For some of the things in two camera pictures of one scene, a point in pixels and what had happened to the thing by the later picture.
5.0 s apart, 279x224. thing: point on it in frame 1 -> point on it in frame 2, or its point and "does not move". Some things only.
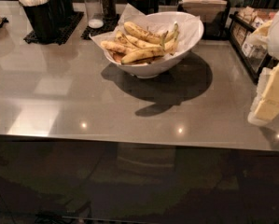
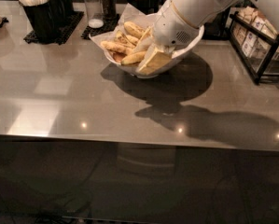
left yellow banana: x=120 y=48 does not move
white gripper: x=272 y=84 -> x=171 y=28
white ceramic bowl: x=190 y=30 does not move
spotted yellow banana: x=142 y=33 does not move
